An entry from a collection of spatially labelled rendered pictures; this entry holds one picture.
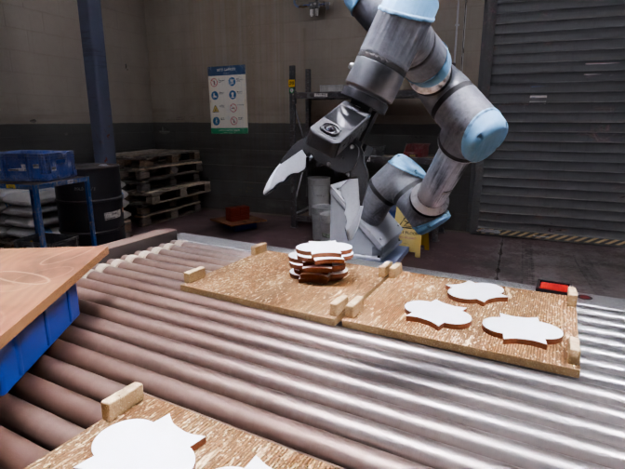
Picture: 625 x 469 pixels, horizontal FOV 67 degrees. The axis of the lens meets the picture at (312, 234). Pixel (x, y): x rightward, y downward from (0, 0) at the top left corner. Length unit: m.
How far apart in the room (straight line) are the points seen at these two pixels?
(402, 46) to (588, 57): 5.08
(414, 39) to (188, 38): 6.61
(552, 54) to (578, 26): 0.32
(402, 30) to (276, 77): 5.78
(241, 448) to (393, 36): 0.56
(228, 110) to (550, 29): 3.98
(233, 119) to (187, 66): 1.03
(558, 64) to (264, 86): 3.45
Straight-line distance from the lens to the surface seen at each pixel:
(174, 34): 7.39
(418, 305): 0.99
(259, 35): 6.62
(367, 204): 1.52
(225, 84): 6.84
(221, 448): 0.63
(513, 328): 0.94
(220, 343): 0.90
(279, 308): 1.00
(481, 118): 1.11
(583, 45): 5.73
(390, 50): 0.69
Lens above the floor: 1.32
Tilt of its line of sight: 14 degrees down
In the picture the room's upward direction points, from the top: straight up
